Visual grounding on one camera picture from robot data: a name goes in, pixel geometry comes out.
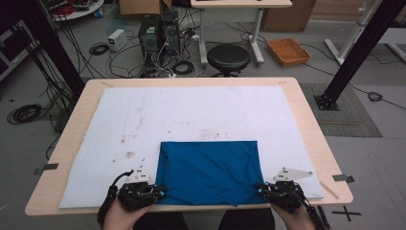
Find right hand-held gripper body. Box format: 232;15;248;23
263;166;315;215

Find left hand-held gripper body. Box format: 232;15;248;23
117;164;158;213

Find blue t-shirt with white print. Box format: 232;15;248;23
154;140;270;207

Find person's right hand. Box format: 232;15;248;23
269;202;318;230

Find person's left hand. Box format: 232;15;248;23
101;198;155;230

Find person's dark trousers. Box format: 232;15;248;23
131;208;276;230

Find thin wooden stick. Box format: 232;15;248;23
319;180;340;201

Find grey tape strip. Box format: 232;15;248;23
33;162;60;176
331;173;355;184

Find black tape cross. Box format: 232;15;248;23
331;205;363;222

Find white felt mat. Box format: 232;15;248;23
58;84;327;210

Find grey floor mat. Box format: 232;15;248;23
300;82;384;139

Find black round stool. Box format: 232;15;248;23
206;43;252;79

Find orange plastic tray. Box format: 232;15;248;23
266;37;312;68

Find black computer tower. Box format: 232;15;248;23
137;13;163;70
160;10;182;58

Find white power supply box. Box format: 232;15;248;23
106;28;129;53

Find cardboard box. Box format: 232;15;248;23
119;0;173;17
260;0;317;34

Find white metal stand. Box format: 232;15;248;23
323;0;406;67

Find white desk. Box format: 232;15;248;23
190;0;294;67

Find round white table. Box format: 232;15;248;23
40;0;106;23

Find black equipment rack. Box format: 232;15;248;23
0;18;42;81

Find right hand-held gripper black cable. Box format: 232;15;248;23
286;183;330;230

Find coiled black cable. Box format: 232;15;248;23
6;103;43;126
88;41;111;57
171;59;196;77
367;91;384;103

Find black metal frame post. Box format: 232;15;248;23
12;0;86;99
313;0;406;111

